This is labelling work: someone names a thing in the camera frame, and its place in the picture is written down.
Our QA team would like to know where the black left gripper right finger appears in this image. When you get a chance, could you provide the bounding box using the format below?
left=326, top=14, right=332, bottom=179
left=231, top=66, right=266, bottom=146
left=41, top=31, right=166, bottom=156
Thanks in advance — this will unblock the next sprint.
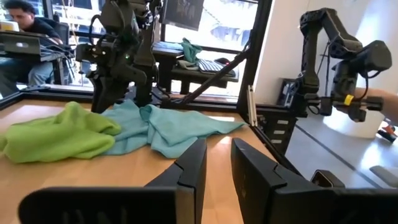
left=230, top=138, right=398, bottom=224

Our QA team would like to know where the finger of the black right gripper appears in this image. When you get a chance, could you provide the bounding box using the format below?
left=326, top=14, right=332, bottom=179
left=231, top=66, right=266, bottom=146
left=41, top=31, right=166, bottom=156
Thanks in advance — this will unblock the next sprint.
left=91, top=76, right=121, bottom=114
left=116, top=73, right=147, bottom=104

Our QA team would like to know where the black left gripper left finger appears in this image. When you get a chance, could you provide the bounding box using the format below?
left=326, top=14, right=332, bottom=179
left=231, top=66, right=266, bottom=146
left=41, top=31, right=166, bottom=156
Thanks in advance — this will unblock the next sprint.
left=17, top=138, right=208, bottom=224

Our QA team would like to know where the green microfiber towel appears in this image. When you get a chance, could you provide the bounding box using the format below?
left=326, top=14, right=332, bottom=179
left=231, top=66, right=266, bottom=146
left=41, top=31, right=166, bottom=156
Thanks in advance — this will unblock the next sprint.
left=0, top=101, right=123, bottom=164

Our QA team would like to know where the person's forearm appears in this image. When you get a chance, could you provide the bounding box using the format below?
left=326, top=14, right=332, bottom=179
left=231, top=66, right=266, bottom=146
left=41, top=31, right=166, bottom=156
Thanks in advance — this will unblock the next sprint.
left=354, top=88, right=398, bottom=126

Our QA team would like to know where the teal microfiber towel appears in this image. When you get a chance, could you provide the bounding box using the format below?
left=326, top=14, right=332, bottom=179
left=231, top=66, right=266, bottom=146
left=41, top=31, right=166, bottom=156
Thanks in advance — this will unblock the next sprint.
left=99, top=98, right=247, bottom=159

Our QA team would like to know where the grey cloth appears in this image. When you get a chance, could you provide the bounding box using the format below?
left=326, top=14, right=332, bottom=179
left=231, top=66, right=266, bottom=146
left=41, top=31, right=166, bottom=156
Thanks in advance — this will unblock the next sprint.
left=177, top=58, right=200, bottom=71

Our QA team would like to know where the small teal cloth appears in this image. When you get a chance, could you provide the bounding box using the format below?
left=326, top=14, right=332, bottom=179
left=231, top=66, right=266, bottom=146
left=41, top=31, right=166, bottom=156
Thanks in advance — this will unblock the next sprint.
left=181, top=37, right=203, bottom=65

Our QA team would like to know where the black desk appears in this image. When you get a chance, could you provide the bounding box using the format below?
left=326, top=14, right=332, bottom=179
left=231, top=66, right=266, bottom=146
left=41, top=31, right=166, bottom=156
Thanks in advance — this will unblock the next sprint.
left=152, top=42, right=239, bottom=95

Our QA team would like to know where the dark monitor screen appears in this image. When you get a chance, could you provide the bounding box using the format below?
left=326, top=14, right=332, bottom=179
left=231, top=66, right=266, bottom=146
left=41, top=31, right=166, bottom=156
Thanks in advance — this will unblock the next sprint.
left=161, top=0, right=205, bottom=32

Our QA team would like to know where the person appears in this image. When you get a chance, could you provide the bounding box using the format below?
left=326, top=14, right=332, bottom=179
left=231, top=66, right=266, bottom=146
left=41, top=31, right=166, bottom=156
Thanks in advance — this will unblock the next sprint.
left=0, top=0, right=66, bottom=97

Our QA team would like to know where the grey laptop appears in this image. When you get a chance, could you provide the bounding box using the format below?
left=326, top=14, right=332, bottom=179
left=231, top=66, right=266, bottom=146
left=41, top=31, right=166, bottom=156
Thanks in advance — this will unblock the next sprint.
left=0, top=30, right=58, bottom=62

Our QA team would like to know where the white cup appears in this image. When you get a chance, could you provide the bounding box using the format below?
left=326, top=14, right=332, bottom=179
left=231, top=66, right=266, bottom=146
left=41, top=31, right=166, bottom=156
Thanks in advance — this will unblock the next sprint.
left=0, top=20, right=20, bottom=32

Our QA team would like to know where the orange black tool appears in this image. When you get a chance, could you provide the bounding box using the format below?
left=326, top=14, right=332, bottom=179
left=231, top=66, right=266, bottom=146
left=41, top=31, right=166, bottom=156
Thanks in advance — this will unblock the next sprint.
left=377, top=119, right=398, bottom=144

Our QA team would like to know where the silver aluminium bracket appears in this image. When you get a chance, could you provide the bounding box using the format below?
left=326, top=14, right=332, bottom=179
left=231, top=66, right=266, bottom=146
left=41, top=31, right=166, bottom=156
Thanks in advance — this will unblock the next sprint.
left=247, top=84, right=258, bottom=128

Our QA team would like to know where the black table frame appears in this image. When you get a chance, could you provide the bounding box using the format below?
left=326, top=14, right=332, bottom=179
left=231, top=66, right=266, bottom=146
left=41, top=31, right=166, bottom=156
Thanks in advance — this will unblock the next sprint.
left=0, top=0, right=301, bottom=177

